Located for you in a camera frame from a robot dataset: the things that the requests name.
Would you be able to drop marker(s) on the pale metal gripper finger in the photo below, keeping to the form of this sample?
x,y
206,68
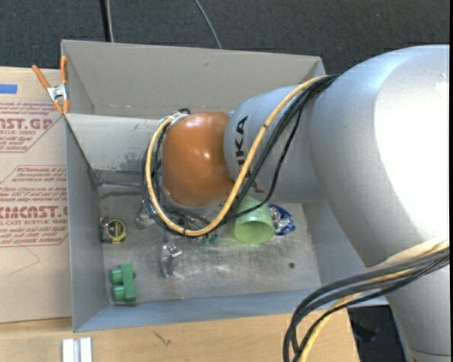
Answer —
x,y
168,260
143,219

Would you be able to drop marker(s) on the yellow and black tape measure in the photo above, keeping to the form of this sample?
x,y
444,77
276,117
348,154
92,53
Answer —
x,y
114,231

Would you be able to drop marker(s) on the grey metal bin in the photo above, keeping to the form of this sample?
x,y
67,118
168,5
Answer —
x,y
211,270

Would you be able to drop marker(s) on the green toy block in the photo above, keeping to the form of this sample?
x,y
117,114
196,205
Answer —
x,y
124,284

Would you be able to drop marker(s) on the light green cup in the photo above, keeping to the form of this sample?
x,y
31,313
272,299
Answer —
x,y
253,225

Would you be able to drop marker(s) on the blue and silver packet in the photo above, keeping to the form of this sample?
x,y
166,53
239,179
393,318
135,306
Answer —
x,y
284,221

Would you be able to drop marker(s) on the brown cardboard board, red print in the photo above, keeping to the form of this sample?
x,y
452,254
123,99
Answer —
x,y
30,202

